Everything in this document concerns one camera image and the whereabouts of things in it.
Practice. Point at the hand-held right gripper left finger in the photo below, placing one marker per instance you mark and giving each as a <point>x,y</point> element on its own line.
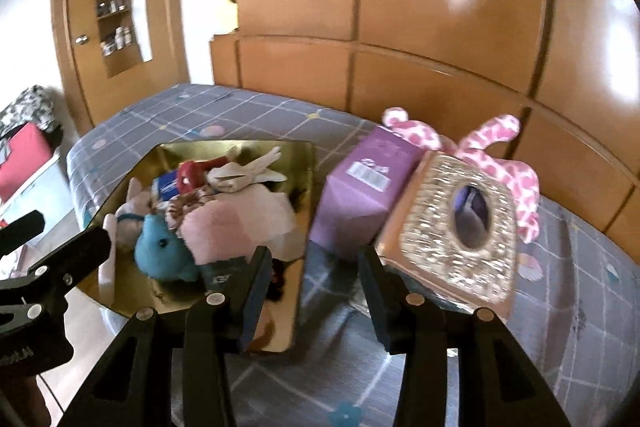
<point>257,307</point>

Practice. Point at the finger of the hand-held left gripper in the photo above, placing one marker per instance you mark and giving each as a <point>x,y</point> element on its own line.
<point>22,234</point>
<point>75,262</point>

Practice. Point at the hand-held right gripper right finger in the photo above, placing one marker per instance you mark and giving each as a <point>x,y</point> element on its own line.
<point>380,307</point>

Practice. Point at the white sock with blue band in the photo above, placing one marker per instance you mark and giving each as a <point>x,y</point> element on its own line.
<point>132,202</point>

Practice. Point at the blue plush toy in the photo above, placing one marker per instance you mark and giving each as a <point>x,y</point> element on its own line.
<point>160,247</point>

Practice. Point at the blue tissue packet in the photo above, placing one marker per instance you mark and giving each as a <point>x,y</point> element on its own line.
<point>167,187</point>

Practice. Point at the brown satin scrunchie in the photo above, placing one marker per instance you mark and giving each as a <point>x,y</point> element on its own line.
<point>192,204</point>

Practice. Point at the gold box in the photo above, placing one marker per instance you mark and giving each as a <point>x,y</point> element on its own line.
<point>295,167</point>

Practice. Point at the red sock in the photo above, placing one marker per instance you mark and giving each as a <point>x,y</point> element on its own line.
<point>192,174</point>

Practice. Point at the person's left forearm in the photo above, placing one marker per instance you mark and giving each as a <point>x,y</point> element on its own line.
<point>25,402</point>

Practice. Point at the white cabinet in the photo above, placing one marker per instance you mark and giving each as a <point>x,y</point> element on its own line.
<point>45,202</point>

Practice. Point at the red cloth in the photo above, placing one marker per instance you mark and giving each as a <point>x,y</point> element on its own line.
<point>25,162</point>

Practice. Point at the grey checked bedsheet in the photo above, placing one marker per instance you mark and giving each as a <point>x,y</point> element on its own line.
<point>325,362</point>

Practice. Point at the silver ornate tissue box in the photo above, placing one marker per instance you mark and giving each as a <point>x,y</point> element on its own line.
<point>435,217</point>

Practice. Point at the purple cardboard box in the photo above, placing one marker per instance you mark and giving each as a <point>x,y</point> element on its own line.
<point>355,197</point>

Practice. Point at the black and white patterned bag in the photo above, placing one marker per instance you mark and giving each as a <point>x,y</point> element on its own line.
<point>30,104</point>

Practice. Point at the wooden cabinet with shelf niche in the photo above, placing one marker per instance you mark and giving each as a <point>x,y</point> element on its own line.
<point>75,72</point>

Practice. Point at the pink spotted plush toy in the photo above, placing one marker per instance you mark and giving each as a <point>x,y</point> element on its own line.
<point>520,187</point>

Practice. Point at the rows of small bottles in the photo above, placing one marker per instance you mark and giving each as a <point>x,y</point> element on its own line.
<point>117,39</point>

